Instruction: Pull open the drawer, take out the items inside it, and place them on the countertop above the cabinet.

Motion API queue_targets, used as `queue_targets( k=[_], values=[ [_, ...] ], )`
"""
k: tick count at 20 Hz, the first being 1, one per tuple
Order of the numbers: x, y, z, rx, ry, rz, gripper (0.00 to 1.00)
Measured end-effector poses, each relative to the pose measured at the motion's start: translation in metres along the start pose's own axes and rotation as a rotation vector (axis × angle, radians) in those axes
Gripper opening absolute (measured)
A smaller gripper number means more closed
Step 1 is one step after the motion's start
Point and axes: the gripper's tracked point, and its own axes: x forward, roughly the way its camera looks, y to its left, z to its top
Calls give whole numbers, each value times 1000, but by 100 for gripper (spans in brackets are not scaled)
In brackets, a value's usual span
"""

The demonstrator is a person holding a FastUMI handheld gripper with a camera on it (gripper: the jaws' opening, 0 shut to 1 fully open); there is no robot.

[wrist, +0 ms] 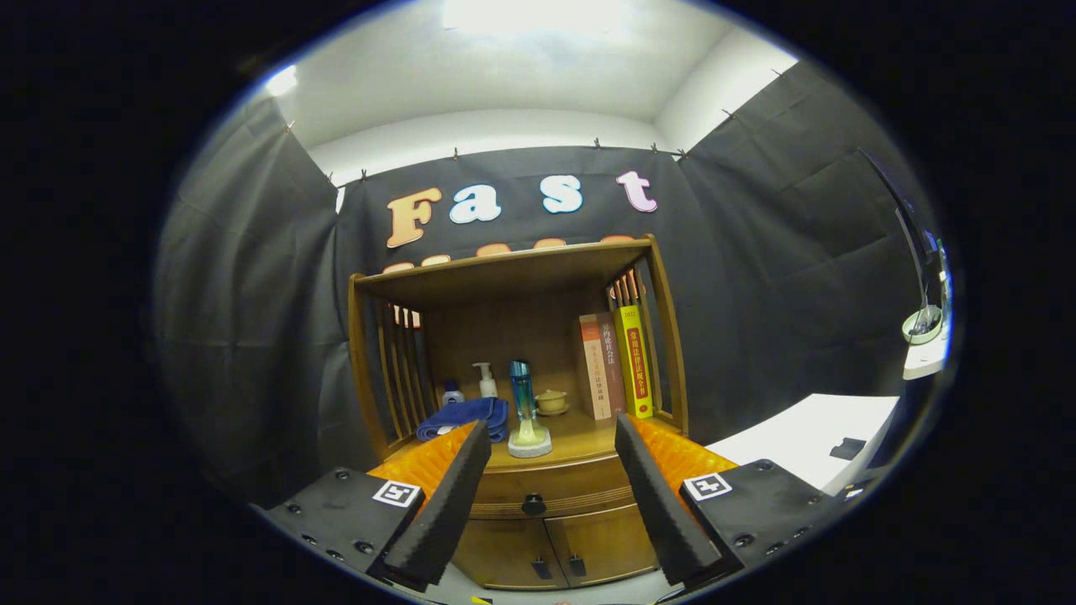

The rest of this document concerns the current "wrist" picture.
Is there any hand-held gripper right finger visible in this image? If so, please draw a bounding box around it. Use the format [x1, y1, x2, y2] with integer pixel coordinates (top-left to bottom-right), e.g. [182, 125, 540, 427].
[614, 412, 850, 589]

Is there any wooden countertop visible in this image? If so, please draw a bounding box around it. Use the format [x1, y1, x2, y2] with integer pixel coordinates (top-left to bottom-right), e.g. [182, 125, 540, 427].
[370, 409, 682, 471]

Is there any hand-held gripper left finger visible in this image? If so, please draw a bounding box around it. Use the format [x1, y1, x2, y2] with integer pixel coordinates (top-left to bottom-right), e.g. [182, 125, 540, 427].
[252, 418, 493, 593]

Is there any pale green scrub brush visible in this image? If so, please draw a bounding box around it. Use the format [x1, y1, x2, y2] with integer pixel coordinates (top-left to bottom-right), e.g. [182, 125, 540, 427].
[508, 418, 553, 459]

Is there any white shelf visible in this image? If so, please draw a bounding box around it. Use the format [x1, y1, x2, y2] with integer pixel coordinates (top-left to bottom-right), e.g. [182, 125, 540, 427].
[902, 336, 951, 381]

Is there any wooden cabinet door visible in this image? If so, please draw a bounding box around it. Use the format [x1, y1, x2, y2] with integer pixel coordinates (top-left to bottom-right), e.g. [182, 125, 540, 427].
[542, 502, 661, 587]
[450, 521, 562, 591]

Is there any wooden drawer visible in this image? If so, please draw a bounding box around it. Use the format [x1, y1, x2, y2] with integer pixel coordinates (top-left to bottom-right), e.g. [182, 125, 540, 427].
[469, 454, 638, 520]

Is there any yellow book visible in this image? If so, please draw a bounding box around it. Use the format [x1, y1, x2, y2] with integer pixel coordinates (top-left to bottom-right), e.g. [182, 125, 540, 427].
[612, 305, 655, 419]

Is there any brown book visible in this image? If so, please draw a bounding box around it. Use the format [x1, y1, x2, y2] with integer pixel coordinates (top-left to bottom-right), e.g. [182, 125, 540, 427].
[595, 313, 627, 417]

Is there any blue folded towel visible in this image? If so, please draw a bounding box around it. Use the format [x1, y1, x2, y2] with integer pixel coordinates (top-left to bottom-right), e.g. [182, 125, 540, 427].
[416, 397, 510, 444]

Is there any wooden cabinet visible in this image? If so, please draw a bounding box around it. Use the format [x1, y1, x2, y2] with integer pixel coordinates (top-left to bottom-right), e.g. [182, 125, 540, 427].
[347, 235, 690, 591]

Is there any beige book with orange band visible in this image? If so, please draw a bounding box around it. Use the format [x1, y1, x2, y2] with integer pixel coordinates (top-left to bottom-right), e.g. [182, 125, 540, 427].
[578, 315, 613, 421]

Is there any blue glass bottle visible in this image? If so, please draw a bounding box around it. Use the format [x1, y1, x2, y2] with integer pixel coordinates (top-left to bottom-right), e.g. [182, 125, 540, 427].
[509, 360, 537, 425]

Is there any black monitor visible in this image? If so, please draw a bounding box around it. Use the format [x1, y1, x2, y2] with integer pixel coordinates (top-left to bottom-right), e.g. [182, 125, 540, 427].
[857, 147, 942, 312]

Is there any white table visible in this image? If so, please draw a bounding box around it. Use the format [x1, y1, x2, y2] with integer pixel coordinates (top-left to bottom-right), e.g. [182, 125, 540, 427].
[706, 393, 900, 497]

